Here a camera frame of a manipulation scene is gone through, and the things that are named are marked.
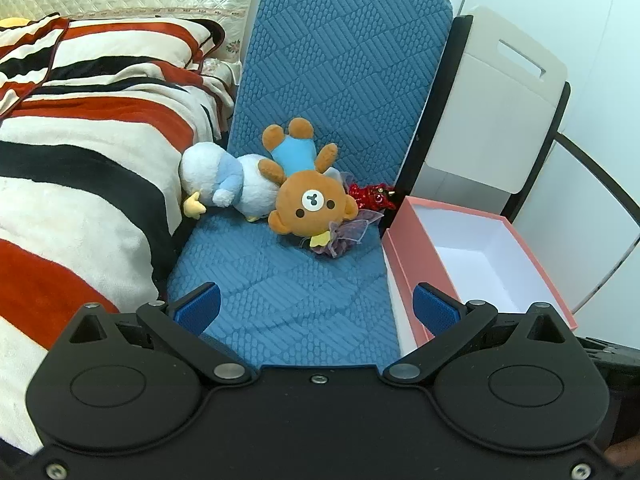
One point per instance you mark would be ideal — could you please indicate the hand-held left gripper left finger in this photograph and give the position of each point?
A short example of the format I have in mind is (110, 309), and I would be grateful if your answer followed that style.
(197, 308)

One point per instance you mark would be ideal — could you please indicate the brown bear plush blue shirt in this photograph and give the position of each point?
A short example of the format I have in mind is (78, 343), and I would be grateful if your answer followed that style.
(310, 200)

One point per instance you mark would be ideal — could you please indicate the yellow object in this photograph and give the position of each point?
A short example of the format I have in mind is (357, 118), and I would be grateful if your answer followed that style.
(12, 22)

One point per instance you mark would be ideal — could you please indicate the striped red black white blanket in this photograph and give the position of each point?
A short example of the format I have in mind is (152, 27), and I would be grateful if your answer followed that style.
(75, 210)

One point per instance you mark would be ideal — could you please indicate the white storage bin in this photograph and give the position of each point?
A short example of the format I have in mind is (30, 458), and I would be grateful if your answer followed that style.
(490, 120)

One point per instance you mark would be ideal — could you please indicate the blue textured cushion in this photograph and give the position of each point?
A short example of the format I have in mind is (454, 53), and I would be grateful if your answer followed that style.
(340, 60)

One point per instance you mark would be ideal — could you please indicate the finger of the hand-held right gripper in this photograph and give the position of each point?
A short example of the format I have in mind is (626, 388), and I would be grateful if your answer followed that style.
(617, 360)

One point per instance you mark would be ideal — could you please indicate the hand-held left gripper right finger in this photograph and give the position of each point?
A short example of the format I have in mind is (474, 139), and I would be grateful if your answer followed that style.
(435, 311)

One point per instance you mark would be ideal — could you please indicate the light blue penguin plush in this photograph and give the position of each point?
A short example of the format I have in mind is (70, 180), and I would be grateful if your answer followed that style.
(235, 180)

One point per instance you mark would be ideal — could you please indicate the red sequin toy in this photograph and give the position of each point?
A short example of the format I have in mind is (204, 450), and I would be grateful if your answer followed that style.
(370, 197)

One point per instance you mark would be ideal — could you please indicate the pink cardboard box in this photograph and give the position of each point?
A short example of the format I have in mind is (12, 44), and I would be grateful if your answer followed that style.
(475, 240)

